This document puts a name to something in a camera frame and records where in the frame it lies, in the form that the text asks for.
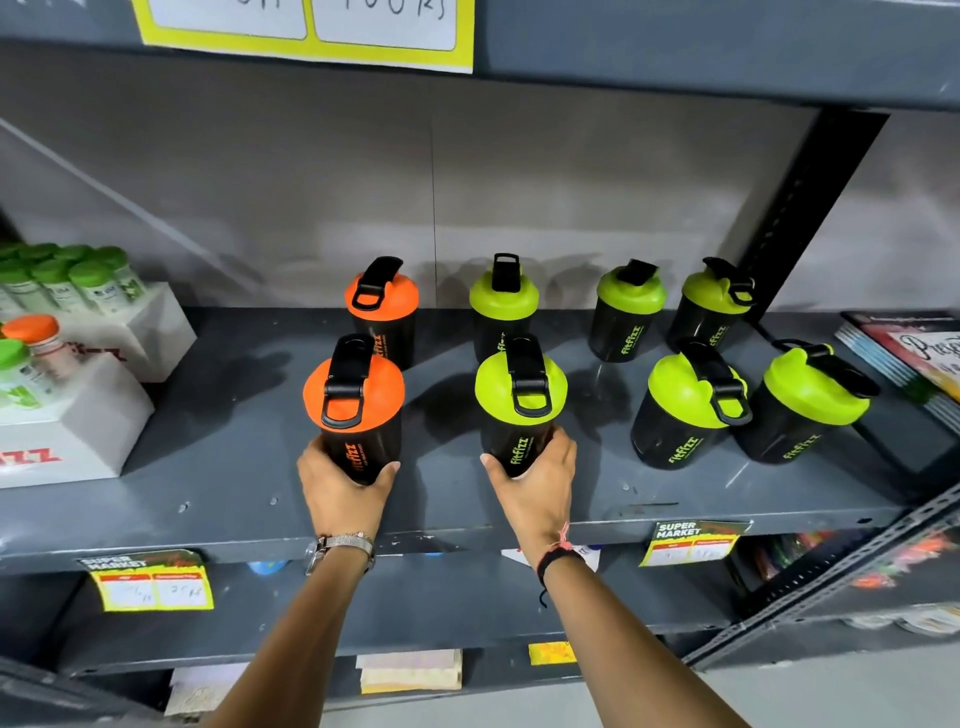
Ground person's left hand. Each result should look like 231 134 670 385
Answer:
297 434 402 543

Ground person's right hand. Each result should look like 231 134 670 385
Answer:
480 427 579 561

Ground black shaker bottle green lid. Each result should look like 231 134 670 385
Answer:
733 339 882 465
588 258 668 364
666 257 757 354
469 253 540 364
630 339 753 471
474 333 569 479

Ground black shaker bottle orange lid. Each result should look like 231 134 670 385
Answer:
302 333 407 486
344 256 420 372

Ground person's right forearm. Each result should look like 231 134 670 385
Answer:
539 553 753 728

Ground person's left forearm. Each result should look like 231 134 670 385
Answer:
201 549 375 728

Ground silver wristwatch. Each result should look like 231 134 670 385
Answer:
304 532 376 577

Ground white shelf label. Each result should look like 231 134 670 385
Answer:
500 544 602 576

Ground grey metal shelf rack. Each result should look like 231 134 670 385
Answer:
0 0 960 728

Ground yellow shelf price tag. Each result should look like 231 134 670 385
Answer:
76 549 216 614
639 519 752 569

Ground white display box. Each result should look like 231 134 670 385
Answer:
45 281 198 384
0 352 156 490

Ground orange-capped small bottle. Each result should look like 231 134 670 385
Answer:
1 314 81 381

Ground single green-capped tablet tube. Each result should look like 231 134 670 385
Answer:
0 339 59 411

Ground group of green-capped small bottles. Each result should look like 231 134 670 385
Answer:
0 243 148 316

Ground colourful packaged items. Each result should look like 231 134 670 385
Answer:
731 527 960 601

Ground black perforated shelf upright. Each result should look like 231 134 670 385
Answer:
738 108 891 318

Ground stack of notebooks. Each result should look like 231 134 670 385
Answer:
834 310 960 437

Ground large yellow white shelf sign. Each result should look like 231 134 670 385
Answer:
131 0 477 75

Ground round tins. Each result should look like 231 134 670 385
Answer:
838 602 960 639

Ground black and red thread bracelet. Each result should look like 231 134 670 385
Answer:
535 522 588 609

